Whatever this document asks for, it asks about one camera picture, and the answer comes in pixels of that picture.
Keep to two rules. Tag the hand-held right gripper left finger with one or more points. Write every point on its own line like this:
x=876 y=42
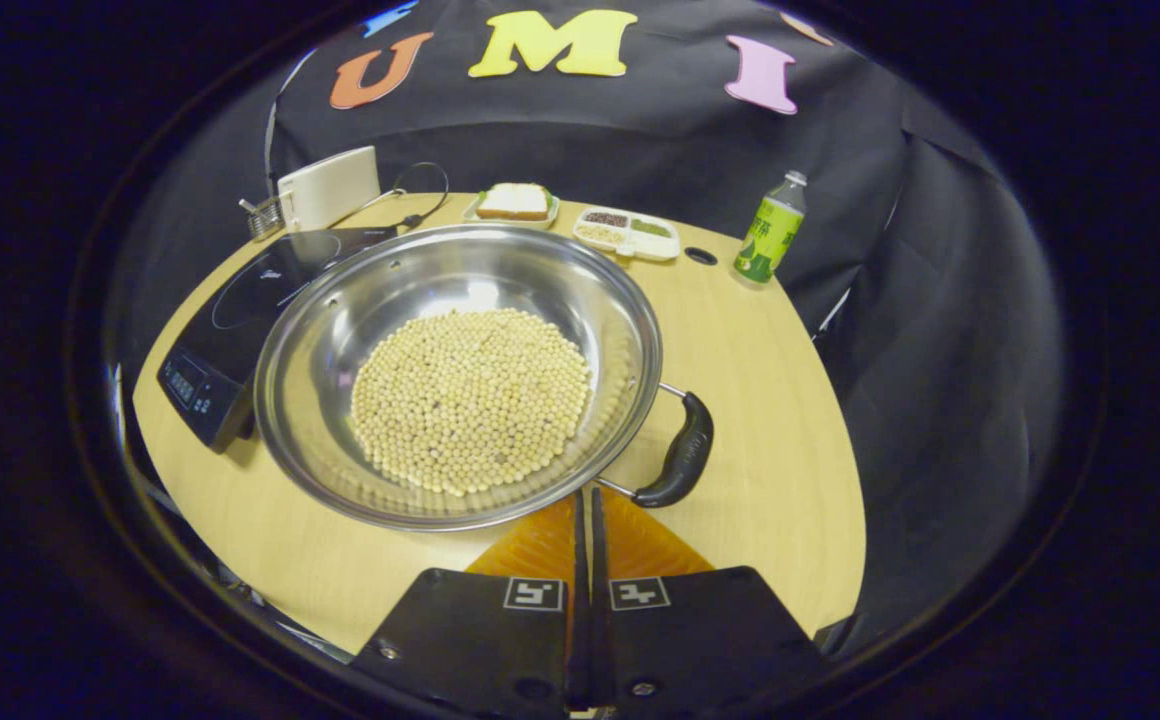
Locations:
x=480 y=640

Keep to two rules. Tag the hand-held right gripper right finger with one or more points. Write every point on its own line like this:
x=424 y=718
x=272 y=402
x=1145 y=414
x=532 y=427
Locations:
x=700 y=640

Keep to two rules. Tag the stainless steel pot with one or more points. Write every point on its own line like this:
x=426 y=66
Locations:
x=460 y=270

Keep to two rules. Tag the black induction cooktop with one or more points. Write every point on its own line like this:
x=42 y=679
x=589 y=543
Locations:
x=230 y=310

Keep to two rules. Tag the pile of soybeans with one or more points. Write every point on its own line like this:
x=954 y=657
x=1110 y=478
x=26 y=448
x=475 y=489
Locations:
x=470 y=400

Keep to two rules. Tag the white divided snack tray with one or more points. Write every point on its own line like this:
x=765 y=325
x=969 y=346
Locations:
x=630 y=236

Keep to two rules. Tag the green drink bottle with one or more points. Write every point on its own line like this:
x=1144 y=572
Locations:
x=768 y=235

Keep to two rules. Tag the pale green plate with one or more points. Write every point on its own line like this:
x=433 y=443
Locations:
x=552 y=214

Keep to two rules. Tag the sandwich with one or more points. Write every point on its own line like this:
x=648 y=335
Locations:
x=513 y=200

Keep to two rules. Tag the white toaster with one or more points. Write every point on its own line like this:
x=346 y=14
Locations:
x=330 y=188

